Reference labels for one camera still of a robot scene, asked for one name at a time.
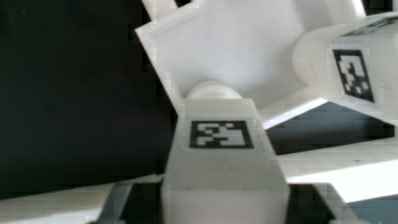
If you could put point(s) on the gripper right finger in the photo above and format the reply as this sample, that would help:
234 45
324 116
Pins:
346 216

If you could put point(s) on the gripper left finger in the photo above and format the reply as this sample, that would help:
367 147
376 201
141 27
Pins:
115 205

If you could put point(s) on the white leg block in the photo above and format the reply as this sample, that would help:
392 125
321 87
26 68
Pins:
225 186
346 62

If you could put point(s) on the white chair seat part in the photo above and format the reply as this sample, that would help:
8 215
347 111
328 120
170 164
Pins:
223 40

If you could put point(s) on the white U-shaped fence frame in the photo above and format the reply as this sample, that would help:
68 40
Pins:
355 167

